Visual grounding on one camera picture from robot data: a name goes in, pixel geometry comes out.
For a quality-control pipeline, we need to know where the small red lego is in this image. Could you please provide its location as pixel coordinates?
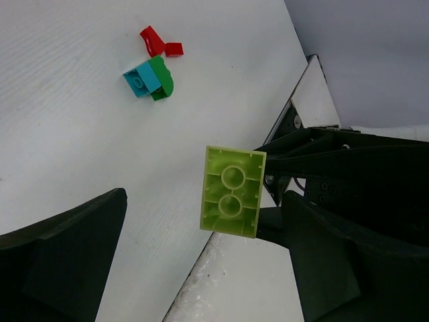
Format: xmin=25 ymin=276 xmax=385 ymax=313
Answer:
xmin=164 ymin=42 xmax=184 ymax=57

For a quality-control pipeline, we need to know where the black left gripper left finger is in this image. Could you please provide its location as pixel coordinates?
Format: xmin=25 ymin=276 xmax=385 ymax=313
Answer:
xmin=1 ymin=188 xmax=127 ymax=321

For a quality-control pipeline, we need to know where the red sloped lego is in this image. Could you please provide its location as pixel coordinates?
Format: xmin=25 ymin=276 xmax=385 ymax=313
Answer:
xmin=139 ymin=25 xmax=166 ymax=58

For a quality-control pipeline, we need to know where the green curved lego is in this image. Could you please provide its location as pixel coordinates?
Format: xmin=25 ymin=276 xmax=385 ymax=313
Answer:
xmin=148 ymin=55 xmax=174 ymax=101

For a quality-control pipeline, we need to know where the light blue lego brick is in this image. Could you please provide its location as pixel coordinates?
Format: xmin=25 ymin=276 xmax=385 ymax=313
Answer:
xmin=123 ymin=62 xmax=161 ymax=98

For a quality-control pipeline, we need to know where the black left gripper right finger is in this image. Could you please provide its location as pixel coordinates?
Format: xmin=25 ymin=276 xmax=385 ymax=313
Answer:
xmin=256 ymin=191 xmax=428 ymax=321

